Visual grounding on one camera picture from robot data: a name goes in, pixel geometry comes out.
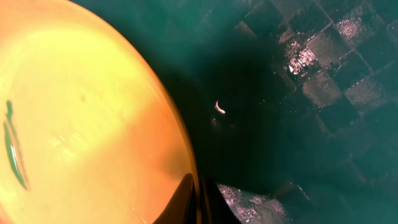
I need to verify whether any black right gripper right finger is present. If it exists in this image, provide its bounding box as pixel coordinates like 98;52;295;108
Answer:
200;178;241;224

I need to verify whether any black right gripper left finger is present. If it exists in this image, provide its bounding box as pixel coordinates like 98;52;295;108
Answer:
153;173;196;224

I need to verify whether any yellow-green plate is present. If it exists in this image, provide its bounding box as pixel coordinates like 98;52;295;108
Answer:
1;0;198;223

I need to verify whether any teal plastic tray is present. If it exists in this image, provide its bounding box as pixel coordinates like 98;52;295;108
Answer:
78;0;397;223

